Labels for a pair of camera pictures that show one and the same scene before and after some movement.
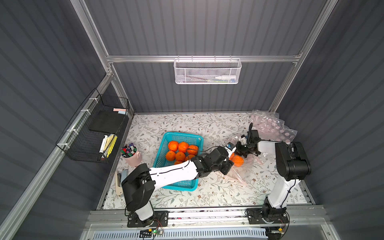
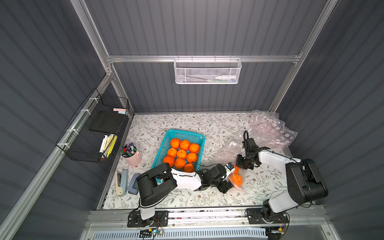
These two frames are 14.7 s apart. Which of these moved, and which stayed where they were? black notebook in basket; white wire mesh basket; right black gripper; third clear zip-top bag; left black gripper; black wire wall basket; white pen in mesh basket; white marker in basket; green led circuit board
Moved: left black gripper; right black gripper
Stayed: third clear zip-top bag; green led circuit board; white wire mesh basket; black notebook in basket; white pen in mesh basket; black wire wall basket; white marker in basket
